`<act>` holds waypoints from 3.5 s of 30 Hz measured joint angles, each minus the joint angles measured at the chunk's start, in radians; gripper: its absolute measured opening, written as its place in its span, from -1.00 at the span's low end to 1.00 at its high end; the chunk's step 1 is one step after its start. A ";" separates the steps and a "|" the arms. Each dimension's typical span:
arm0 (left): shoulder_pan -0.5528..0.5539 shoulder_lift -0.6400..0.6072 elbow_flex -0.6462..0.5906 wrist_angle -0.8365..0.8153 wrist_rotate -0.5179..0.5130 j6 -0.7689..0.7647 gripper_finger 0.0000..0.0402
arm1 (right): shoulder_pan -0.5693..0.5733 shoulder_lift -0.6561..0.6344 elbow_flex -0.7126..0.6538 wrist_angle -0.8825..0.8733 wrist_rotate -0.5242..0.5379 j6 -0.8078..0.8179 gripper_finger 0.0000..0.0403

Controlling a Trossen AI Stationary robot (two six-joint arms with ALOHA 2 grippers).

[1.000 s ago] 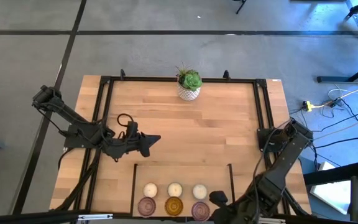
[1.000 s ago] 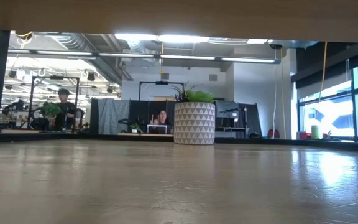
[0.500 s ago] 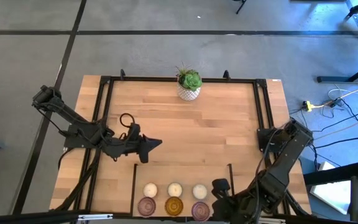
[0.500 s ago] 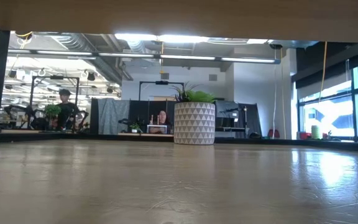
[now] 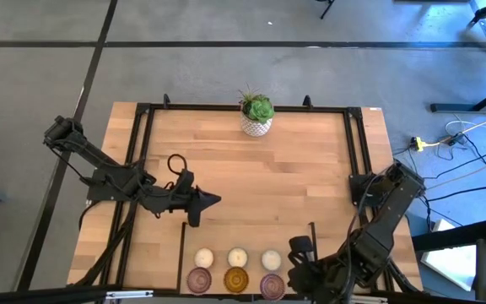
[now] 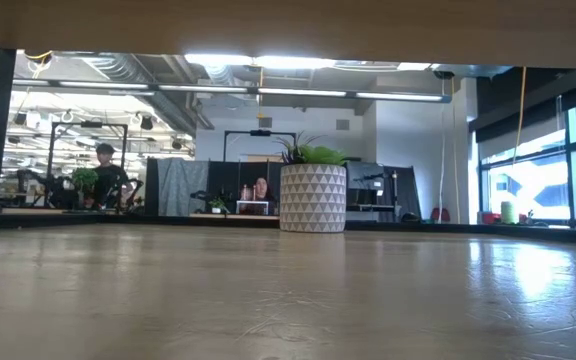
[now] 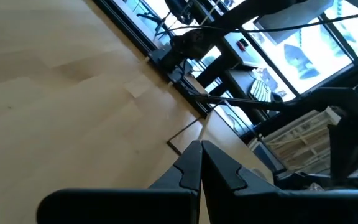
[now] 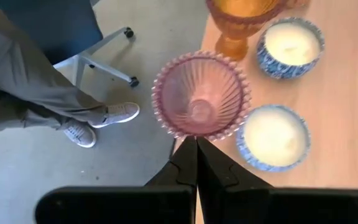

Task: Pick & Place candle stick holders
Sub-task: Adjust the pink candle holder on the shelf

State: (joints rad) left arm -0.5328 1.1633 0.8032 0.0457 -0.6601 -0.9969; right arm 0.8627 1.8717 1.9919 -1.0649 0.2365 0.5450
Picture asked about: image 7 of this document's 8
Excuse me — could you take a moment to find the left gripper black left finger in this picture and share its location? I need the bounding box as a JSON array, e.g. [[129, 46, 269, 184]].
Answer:
[[149, 139, 204, 192]]

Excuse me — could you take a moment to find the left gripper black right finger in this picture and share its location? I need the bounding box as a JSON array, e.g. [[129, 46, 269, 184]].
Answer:
[[201, 139, 282, 224]]

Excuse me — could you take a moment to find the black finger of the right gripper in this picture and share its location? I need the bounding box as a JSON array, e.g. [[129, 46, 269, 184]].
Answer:
[[327, 123, 358, 185]]

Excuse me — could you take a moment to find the raised wooden platform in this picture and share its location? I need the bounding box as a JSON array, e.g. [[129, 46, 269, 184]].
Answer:
[[197, 110, 276, 187]]

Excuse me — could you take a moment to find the large window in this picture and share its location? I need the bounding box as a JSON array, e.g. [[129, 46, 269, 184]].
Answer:
[[116, 0, 358, 103]]

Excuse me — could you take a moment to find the black white striped object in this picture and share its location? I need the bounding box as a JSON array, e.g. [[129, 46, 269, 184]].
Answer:
[[249, 79, 273, 103]]

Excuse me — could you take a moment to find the small red object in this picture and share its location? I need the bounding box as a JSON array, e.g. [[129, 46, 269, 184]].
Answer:
[[236, 39, 249, 52]]

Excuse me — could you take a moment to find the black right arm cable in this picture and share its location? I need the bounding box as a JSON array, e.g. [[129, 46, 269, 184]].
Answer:
[[154, 12, 358, 37]]

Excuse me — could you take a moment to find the black aluminium rig frame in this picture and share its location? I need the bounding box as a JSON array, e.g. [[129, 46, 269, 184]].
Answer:
[[93, 0, 291, 118]]

